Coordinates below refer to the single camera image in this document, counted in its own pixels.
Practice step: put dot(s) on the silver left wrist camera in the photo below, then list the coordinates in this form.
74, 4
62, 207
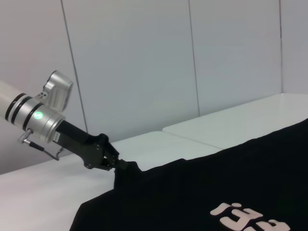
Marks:
59, 91

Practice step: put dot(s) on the black shirt with FREE print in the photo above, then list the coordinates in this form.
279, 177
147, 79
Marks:
192, 192

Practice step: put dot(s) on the left robot arm silver white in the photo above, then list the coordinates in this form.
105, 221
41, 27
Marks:
24, 110

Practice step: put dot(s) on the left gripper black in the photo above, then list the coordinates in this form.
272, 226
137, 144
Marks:
79, 142

